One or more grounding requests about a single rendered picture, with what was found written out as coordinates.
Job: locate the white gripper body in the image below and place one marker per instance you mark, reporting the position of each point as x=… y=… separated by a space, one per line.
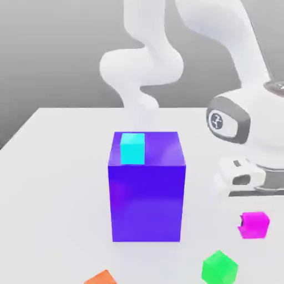
x=255 y=199

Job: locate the small orange cube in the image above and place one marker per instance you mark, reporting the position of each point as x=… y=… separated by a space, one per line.
x=101 y=278

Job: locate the large purple box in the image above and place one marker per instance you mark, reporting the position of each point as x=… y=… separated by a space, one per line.
x=146 y=204

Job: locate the small magenta cube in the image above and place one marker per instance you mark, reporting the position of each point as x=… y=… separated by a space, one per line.
x=255 y=225

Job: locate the small green cube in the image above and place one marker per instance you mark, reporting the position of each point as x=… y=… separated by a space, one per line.
x=218 y=268

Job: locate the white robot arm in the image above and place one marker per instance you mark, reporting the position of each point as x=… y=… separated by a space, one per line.
x=155 y=57

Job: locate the small cyan cube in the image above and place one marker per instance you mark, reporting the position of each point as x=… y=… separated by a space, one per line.
x=132 y=149

